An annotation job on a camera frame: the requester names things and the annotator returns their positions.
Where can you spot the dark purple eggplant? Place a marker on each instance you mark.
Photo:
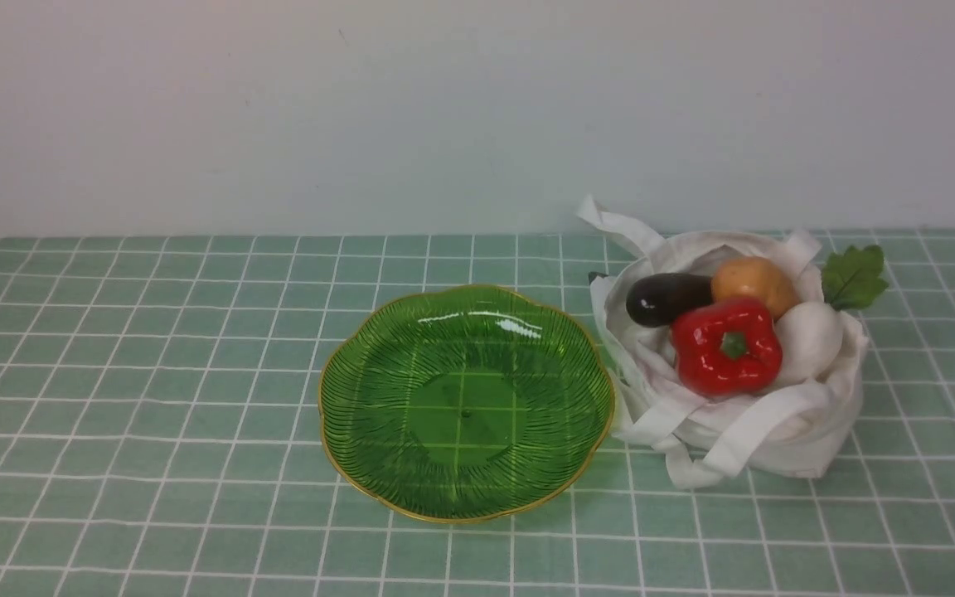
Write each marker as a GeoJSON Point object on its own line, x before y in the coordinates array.
{"type": "Point", "coordinates": [658, 300]}

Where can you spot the red bell pepper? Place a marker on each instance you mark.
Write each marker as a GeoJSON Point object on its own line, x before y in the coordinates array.
{"type": "Point", "coordinates": [727, 349]}

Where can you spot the green glass plate gold rim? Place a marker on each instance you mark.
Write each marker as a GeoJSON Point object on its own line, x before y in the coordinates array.
{"type": "Point", "coordinates": [464, 405]}

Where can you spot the white cloth bag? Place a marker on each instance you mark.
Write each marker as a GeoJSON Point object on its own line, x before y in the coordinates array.
{"type": "Point", "coordinates": [794, 431]}

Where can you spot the orange-brown potato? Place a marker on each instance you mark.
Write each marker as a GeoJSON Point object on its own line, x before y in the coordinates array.
{"type": "Point", "coordinates": [756, 278]}

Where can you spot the green checkered tablecloth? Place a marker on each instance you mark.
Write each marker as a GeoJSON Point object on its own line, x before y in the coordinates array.
{"type": "Point", "coordinates": [159, 435]}

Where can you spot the white radish with green leaves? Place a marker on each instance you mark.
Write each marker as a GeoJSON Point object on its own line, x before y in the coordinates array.
{"type": "Point", "coordinates": [811, 333]}

